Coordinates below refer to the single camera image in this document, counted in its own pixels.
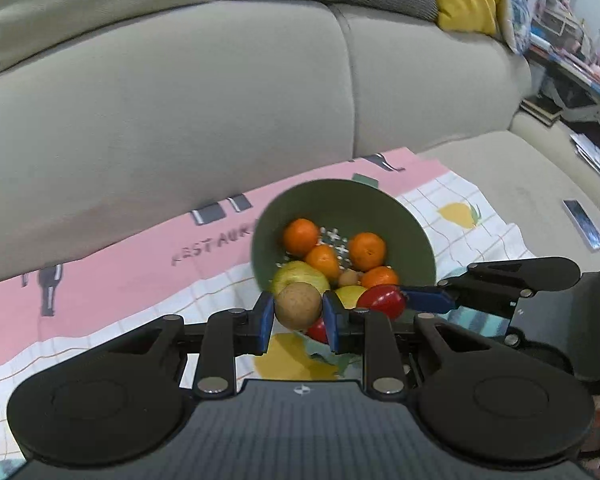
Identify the brown longan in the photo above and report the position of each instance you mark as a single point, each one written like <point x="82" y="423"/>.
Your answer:
<point x="349" y="277"/>
<point x="298" y="306"/>

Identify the yellow pear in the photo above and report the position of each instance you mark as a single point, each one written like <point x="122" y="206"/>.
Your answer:
<point x="297" y="275"/>
<point x="349" y="296"/>

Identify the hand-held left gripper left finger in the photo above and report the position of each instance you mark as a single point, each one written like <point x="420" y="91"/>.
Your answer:
<point x="266" y="322"/>

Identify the cluttered side shelf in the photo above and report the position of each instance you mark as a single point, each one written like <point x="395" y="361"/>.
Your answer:
<point x="565" y="30"/>

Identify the pink printed cloth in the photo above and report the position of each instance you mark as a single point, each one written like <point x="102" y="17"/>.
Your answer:
<point x="130" y="270"/>

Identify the medium mandarin orange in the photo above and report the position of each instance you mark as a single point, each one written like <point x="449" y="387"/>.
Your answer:
<point x="367" y="250"/>

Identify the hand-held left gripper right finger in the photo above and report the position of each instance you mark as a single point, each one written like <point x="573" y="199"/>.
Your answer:
<point x="332" y="326"/>

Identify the green colander bowl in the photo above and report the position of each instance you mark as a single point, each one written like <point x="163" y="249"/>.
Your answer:
<point x="340" y="205"/>

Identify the large orange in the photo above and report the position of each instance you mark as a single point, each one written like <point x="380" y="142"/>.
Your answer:
<point x="301" y="235"/>

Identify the beige sofa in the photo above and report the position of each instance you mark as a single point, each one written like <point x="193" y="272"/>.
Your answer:
<point x="180" y="110"/>

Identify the small mandarin orange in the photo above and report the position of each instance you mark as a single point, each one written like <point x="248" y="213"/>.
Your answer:
<point x="380" y="276"/>
<point x="321" y="261"/>

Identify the grey metal frame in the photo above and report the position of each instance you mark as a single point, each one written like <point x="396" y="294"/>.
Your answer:
<point x="577" y="95"/>

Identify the red cherry tomato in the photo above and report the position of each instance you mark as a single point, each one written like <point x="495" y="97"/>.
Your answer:
<point x="381" y="300"/>
<point x="317" y="331"/>

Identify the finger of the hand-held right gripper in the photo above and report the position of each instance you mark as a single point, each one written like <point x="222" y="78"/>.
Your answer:
<point x="427" y="300"/>
<point x="513" y="340"/>

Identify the blue patterned cushion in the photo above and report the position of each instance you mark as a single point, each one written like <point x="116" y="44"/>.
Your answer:
<point x="517" y="15"/>

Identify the stack of papers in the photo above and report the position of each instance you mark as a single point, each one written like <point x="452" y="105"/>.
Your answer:
<point x="596" y="157"/>

